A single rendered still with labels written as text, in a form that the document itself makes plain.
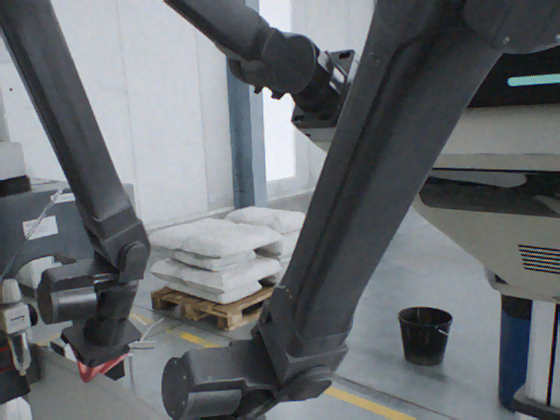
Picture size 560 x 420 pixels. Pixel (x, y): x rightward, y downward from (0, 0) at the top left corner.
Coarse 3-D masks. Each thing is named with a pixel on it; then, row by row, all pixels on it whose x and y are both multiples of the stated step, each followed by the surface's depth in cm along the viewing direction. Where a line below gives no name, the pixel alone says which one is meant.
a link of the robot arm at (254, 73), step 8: (240, 64) 76; (248, 64) 75; (256, 64) 74; (248, 72) 76; (256, 72) 74; (264, 72) 73; (248, 80) 78; (256, 80) 76; (264, 80) 74; (256, 88) 79; (272, 88) 75; (272, 96) 77; (280, 96) 76
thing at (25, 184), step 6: (0, 180) 88; (6, 180) 89; (12, 180) 89; (18, 180) 90; (24, 180) 91; (30, 180) 93; (0, 186) 88; (6, 186) 88; (12, 186) 89; (18, 186) 90; (24, 186) 91; (30, 186) 93; (0, 192) 88; (6, 192) 89; (12, 192) 89
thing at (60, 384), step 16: (48, 352) 92; (48, 368) 94; (64, 368) 89; (32, 384) 100; (48, 384) 95; (64, 384) 91; (80, 384) 87; (96, 384) 83; (112, 384) 79; (32, 400) 102; (48, 400) 97; (64, 400) 92; (80, 400) 88; (96, 400) 84; (112, 400) 80; (128, 400) 77; (144, 400) 74; (32, 416) 104; (48, 416) 98; (64, 416) 94; (80, 416) 90; (96, 416) 86; (112, 416) 82; (128, 416) 78; (144, 416) 74; (160, 416) 71
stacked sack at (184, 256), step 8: (168, 256) 410; (176, 256) 398; (184, 256) 390; (192, 256) 382; (200, 256) 376; (232, 256) 378; (240, 256) 382; (248, 256) 386; (256, 256) 389; (192, 264) 386; (200, 264) 376; (208, 264) 369; (216, 264) 369; (224, 264) 372; (232, 264) 375; (240, 264) 383
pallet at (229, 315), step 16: (160, 288) 424; (272, 288) 407; (160, 304) 415; (192, 304) 387; (208, 304) 381; (224, 304) 378; (240, 304) 378; (192, 320) 392; (224, 320) 368; (240, 320) 376
